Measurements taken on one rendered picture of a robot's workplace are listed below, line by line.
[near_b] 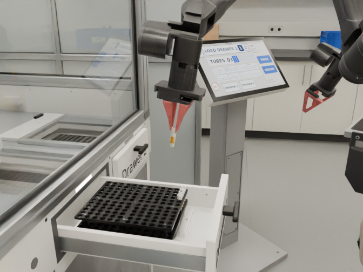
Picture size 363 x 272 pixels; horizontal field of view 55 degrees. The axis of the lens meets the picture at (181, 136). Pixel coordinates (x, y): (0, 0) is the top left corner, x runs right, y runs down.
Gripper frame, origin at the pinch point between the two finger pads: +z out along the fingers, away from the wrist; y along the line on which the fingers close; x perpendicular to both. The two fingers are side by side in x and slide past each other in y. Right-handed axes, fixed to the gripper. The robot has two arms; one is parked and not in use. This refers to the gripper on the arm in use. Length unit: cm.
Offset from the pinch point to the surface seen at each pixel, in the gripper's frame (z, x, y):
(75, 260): 37.0, -8.2, -17.5
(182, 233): 23.3, -5.1, 6.8
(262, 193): 101, 174, 46
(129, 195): 20.3, 0.0, -8.3
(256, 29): -8, 355, 13
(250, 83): 5, 95, 16
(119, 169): 22.4, 15.4, -16.8
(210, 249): 15.9, -17.2, 13.7
